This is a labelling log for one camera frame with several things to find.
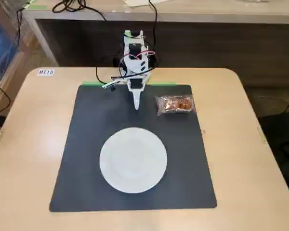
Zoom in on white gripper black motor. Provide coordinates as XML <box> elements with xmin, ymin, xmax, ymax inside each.
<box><xmin>126</xmin><ymin>76</ymin><xmax>146</xmax><ymax>110</ymax></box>

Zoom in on packaged brown donuts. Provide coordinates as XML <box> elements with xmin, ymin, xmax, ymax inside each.
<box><xmin>155</xmin><ymin>94</ymin><xmax>197</xmax><ymax>117</ymax></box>

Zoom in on green tape strip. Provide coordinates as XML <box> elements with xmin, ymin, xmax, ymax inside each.
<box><xmin>149</xmin><ymin>81</ymin><xmax>178</xmax><ymax>87</ymax></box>
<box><xmin>81</xmin><ymin>81</ymin><xmax>107</xmax><ymax>87</ymax></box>

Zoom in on white paper plate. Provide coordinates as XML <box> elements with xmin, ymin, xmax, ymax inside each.
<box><xmin>99</xmin><ymin>127</ymin><xmax>168</xmax><ymax>194</ymax></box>

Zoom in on dark grey mat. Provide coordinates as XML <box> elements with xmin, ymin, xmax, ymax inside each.
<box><xmin>49</xmin><ymin>84</ymin><xmax>217</xmax><ymax>213</ymax></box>

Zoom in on white label sticker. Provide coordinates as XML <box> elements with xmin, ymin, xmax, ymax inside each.
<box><xmin>37</xmin><ymin>69</ymin><xmax>55</xmax><ymax>77</ymax></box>

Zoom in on white paper sheet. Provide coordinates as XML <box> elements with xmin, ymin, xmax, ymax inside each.
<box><xmin>124</xmin><ymin>0</ymin><xmax>152</xmax><ymax>7</ymax></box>

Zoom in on beige background desk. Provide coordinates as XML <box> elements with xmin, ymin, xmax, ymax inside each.
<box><xmin>22</xmin><ymin>0</ymin><xmax>289</xmax><ymax>67</ymax></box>

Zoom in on green tape on desk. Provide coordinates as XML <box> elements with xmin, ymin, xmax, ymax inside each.
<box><xmin>23</xmin><ymin>0</ymin><xmax>48</xmax><ymax>11</ymax></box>

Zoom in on blue storage box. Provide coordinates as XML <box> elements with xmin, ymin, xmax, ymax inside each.
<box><xmin>0</xmin><ymin>15</ymin><xmax>18</xmax><ymax>71</ymax></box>

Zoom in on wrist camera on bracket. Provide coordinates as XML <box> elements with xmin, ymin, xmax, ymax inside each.
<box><xmin>102</xmin><ymin>80</ymin><xmax>126</xmax><ymax>92</ymax></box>

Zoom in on thin black cable loop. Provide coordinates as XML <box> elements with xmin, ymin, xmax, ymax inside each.
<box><xmin>95</xmin><ymin>67</ymin><xmax>105</xmax><ymax>84</ymax></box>

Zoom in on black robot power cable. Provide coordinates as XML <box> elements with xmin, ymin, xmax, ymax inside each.
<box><xmin>148</xmin><ymin>0</ymin><xmax>159</xmax><ymax>57</ymax></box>

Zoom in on black cable bundle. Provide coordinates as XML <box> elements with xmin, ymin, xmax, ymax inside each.
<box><xmin>52</xmin><ymin>0</ymin><xmax>107</xmax><ymax>22</ymax></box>

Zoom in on black hanging cable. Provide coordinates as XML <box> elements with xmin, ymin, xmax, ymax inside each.
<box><xmin>15</xmin><ymin>6</ymin><xmax>27</xmax><ymax>47</ymax></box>

